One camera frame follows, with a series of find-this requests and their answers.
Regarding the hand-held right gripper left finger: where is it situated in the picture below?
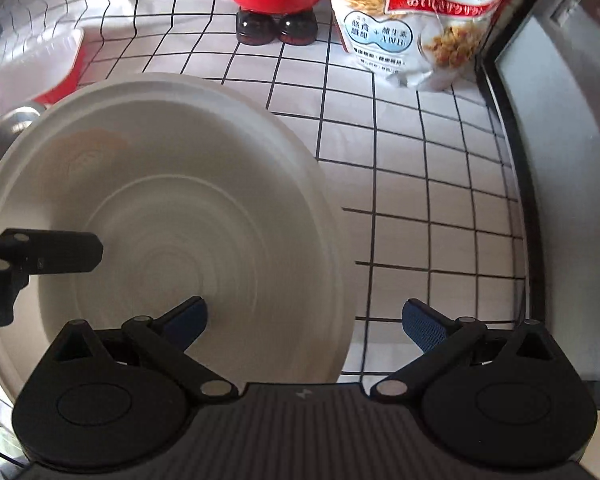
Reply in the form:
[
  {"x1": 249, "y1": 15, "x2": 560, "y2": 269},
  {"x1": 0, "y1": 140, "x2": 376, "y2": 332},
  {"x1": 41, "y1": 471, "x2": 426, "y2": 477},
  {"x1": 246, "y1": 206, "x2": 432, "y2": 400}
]
[{"x1": 52, "y1": 296, "x2": 238, "y2": 402}]

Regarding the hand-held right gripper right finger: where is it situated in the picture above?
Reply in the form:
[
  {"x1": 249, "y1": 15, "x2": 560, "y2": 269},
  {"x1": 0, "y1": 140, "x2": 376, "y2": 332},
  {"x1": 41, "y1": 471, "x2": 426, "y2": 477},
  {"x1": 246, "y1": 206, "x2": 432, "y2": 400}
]
[{"x1": 370, "y1": 297, "x2": 556, "y2": 402}]

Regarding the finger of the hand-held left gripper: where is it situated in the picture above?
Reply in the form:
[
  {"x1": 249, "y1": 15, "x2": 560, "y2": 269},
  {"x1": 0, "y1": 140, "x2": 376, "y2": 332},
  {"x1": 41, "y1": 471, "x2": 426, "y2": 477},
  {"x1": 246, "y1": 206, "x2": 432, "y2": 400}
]
[{"x1": 0, "y1": 228, "x2": 105, "y2": 332}]

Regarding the white paper bowl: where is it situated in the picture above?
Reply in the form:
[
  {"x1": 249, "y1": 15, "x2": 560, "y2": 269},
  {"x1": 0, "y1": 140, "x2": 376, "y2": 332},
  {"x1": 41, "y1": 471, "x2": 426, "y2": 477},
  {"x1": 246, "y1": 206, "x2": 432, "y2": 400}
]
[{"x1": 0, "y1": 72, "x2": 359, "y2": 413}]

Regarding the white grid tablecloth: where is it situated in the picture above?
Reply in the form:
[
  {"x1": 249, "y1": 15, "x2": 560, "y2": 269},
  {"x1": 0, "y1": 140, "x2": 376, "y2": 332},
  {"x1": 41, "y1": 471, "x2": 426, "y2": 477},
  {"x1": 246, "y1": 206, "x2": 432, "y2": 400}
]
[{"x1": 0, "y1": 0, "x2": 537, "y2": 386}]

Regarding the stainless steel bowl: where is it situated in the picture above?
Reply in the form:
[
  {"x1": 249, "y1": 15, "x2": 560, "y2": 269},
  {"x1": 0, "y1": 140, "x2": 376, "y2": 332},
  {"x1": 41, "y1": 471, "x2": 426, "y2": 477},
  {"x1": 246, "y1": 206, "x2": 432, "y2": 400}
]
[{"x1": 0, "y1": 101, "x2": 47, "y2": 177}]

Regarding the white and red plastic tray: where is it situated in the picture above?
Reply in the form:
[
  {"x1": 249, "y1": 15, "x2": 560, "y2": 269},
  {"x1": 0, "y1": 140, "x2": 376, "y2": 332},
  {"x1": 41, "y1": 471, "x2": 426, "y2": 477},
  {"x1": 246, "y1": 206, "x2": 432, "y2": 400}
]
[{"x1": 0, "y1": 26, "x2": 87, "y2": 128}]

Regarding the computer case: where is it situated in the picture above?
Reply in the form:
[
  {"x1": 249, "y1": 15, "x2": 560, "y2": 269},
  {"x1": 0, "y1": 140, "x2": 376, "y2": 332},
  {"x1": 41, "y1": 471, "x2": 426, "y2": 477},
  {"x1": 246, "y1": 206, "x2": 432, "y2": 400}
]
[{"x1": 474, "y1": 0, "x2": 600, "y2": 413}]

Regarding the red cereal bag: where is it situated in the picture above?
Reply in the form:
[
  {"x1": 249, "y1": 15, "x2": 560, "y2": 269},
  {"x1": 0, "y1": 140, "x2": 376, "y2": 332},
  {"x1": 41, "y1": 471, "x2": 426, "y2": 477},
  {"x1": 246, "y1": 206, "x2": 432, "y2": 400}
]
[{"x1": 324, "y1": 0, "x2": 551, "y2": 92}]

